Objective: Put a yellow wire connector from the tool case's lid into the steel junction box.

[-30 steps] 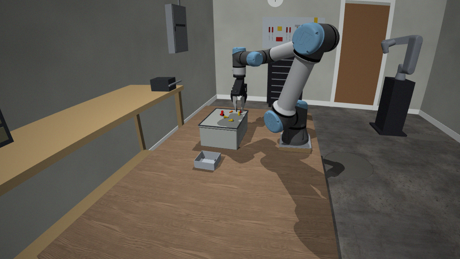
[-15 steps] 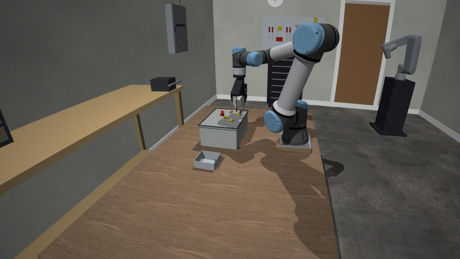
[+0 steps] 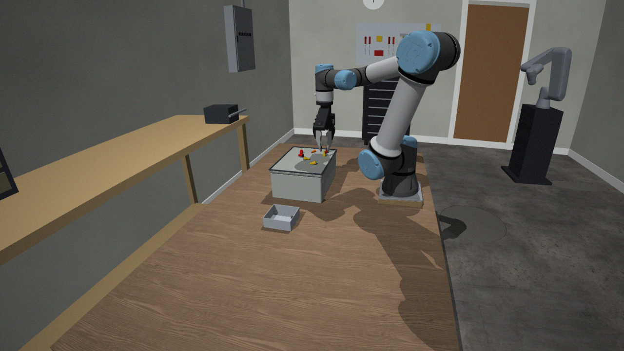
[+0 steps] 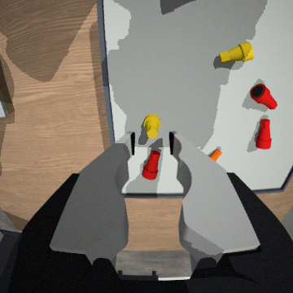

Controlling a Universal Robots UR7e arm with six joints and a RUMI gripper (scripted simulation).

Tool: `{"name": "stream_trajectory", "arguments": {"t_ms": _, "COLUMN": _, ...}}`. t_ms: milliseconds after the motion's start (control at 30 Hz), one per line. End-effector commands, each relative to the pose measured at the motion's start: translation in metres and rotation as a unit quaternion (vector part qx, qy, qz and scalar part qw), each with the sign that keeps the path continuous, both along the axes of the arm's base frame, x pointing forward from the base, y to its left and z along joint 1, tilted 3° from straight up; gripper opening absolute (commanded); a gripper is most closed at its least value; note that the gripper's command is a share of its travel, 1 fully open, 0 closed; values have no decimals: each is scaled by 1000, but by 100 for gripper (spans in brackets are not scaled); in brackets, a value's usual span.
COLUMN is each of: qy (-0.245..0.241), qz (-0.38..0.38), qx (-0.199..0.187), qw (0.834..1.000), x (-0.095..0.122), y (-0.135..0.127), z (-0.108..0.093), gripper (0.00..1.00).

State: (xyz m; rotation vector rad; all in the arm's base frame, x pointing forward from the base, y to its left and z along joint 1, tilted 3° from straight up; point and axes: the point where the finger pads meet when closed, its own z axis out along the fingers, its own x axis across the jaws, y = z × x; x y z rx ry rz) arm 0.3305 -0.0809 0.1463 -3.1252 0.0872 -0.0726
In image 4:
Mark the yellow wire connector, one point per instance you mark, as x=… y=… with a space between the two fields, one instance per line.
x=242 y=52
x=152 y=124

